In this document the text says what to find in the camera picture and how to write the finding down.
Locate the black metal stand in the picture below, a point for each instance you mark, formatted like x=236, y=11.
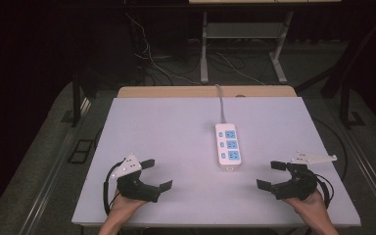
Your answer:
x=346, y=104
x=76, y=101

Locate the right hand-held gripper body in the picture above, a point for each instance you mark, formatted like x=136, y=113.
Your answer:
x=298, y=182

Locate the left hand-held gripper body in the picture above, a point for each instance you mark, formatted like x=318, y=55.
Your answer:
x=133, y=187

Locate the black rectangular floor frame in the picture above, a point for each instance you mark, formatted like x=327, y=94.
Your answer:
x=81, y=151

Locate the person's left hand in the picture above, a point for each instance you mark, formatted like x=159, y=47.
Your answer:
x=127, y=205

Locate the white blue power strip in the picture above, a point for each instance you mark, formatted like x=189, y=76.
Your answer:
x=227, y=147

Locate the person's right hand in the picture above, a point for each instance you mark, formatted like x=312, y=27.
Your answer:
x=310, y=205

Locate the grey metal table frame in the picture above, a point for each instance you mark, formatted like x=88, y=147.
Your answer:
x=241, y=31

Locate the aluminium floor rail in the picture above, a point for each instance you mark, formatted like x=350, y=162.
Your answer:
x=370, y=169
x=50, y=173

